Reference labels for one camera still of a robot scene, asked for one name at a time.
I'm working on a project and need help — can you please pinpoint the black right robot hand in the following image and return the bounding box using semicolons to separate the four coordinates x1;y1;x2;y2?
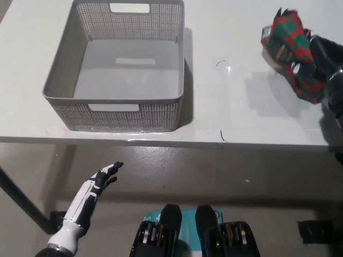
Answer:
291;36;343;84

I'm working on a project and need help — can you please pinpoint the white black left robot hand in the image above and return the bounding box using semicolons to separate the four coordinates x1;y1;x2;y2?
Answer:
47;161;124;252

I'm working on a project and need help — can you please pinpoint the red green coffee bean bag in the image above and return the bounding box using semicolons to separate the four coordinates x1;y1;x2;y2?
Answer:
260;7;326;104

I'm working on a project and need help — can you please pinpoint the black floor tape patch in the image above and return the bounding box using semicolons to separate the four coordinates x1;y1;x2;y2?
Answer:
49;210;67;234
296;219;335;245

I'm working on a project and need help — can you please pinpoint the clear tape patch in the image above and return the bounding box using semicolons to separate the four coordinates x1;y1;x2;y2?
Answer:
245;71;301;118

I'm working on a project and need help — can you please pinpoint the grey perforated plastic basket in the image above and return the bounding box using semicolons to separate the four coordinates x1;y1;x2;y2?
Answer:
42;0;185;132

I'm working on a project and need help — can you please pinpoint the black teal robot torso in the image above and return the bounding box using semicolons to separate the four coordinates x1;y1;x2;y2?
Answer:
130;203;260;257

